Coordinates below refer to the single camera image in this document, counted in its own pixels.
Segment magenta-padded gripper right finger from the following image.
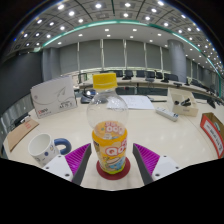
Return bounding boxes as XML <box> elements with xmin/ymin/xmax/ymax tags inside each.
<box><xmin>132</xmin><ymin>142</ymin><xmax>183</xmax><ymax>186</ymax></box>

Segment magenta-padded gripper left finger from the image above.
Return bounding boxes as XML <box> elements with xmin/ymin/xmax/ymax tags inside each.
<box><xmin>41</xmin><ymin>142</ymin><xmax>93</xmax><ymax>187</ymax></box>

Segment yellow-capped clear drink bottle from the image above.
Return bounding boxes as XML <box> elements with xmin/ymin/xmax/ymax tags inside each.
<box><xmin>86</xmin><ymin>72</ymin><xmax>130</xmax><ymax>175</ymax></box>

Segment flat round red coaster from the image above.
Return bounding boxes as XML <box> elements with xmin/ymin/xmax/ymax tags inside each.
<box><xmin>95</xmin><ymin>156</ymin><xmax>132</xmax><ymax>181</ymax></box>

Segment white paper sheets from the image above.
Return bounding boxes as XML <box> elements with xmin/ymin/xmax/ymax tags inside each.
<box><xmin>106</xmin><ymin>94</ymin><xmax>155</xmax><ymax>111</ymax></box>

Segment black bag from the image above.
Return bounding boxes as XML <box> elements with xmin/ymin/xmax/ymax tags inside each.
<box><xmin>79</xmin><ymin>89</ymin><xmax>101</xmax><ymax>105</ymax></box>

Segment beige open box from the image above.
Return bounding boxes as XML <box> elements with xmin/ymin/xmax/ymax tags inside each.
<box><xmin>166</xmin><ymin>88</ymin><xmax>200</xmax><ymax>118</ymax></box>

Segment white printed cardboard box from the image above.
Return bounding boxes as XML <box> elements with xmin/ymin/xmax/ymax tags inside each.
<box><xmin>30</xmin><ymin>76</ymin><xmax>78</xmax><ymax>120</ymax></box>

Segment black pouch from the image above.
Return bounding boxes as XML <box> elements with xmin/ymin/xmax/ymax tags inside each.
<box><xmin>9</xmin><ymin>112</ymin><xmax>30</xmax><ymax>129</ymax></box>

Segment red-sided open cardboard box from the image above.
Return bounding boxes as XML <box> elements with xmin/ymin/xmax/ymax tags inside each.
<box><xmin>199</xmin><ymin>112</ymin><xmax>224</xmax><ymax>160</ymax></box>

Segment black office chairs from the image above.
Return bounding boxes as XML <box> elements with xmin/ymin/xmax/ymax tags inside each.
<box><xmin>78</xmin><ymin>69</ymin><xmax>221</xmax><ymax>98</ymax></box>

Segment ceiling lights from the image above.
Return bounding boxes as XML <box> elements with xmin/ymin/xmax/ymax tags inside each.
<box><xmin>13</xmin><ymin>0</ymin><xmax>224</xmax><ymax>68</ymax></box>

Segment white mug with blue handle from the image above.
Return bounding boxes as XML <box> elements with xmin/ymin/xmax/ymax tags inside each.
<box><xmin>27</xmin><ymin>132</ymin><xmax>72</xmax><ymax>168</ymax></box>

